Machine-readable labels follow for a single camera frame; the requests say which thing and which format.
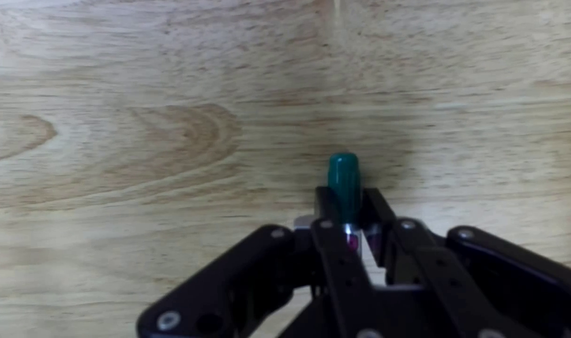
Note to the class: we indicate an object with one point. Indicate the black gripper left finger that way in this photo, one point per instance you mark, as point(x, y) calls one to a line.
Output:
point(234, 274)

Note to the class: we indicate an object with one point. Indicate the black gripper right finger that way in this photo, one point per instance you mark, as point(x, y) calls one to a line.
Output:
point(484, 263)

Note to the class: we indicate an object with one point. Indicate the green capped marker pen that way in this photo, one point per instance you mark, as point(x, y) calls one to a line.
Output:
point(343, 181)

